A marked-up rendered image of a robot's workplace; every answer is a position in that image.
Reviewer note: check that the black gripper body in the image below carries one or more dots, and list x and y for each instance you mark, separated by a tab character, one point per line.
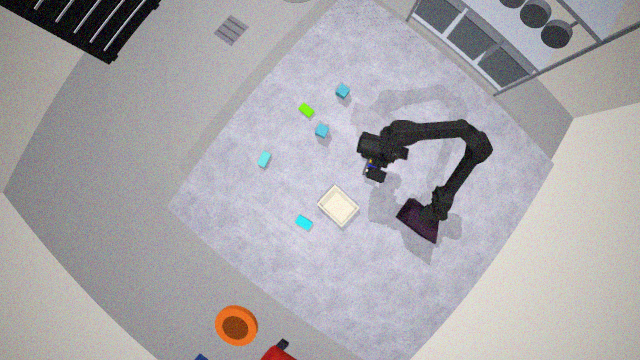
375	173

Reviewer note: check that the beige shallow tray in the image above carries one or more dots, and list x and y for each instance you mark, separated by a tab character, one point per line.
338	205

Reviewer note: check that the light blue cube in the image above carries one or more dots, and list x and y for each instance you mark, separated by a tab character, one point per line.
342	91
321	130

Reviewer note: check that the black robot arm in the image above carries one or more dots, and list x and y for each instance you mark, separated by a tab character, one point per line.
405	132

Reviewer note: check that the teal rectangular block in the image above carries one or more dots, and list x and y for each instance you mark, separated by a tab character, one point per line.
303	222
264	158

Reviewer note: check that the small green block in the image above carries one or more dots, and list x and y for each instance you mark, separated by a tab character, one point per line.
306	110

